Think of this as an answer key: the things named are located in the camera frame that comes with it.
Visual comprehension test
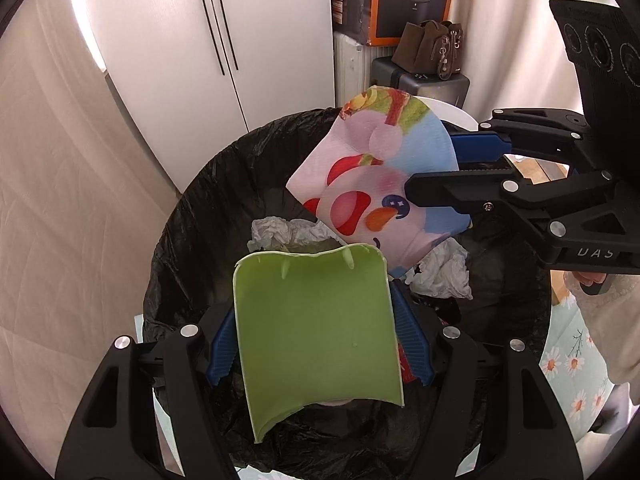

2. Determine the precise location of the green paper plate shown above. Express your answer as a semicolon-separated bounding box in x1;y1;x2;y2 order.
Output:
233;242;405;444

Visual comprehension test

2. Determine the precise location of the daisy print tablecloth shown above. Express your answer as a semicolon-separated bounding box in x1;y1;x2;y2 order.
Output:
537;290;631;441

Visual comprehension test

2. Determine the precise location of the brown handbag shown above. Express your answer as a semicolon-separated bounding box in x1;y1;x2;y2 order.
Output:
391;20;463;81

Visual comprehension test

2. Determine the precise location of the orange cardboard box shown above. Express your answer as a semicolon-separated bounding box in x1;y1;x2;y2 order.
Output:
367;0;458;47

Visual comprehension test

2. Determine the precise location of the colourful cartoon paper plate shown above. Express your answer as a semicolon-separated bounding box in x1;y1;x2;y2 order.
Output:
286;86;473;281

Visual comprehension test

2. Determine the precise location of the white round plate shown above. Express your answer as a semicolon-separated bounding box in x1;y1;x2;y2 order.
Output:
412;95;478;133

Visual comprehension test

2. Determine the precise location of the grey appliance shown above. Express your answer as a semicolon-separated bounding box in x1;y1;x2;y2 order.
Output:
370;56;471;111

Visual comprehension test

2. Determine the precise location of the white wardrobe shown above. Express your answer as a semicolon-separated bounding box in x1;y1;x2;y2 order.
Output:
65;0;336;196

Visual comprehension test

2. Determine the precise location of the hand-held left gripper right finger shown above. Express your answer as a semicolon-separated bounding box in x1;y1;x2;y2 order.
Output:
387;277;586;480

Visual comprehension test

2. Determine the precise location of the white radiator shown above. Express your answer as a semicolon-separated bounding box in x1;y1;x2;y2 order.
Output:
332;31;373;108

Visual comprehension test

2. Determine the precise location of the beige quilted cloth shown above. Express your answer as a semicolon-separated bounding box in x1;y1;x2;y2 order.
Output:
0;0;186;461

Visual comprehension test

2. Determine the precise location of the black bag trash bin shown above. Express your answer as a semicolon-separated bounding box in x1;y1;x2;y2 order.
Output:
142;107;553;480

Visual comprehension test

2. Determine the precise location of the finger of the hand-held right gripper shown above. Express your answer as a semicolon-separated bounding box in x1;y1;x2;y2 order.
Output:
405;167;626;241
450;107;596;171

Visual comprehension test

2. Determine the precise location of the person's right hand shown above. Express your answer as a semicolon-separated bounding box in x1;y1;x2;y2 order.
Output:
565;270;608;296

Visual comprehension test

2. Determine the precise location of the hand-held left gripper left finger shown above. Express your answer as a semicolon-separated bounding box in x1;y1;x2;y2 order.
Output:
55;302;238;480

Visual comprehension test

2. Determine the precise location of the crumpled white tissue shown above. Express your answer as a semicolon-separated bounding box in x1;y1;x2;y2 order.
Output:
407;237;473;301
247;216;346;253

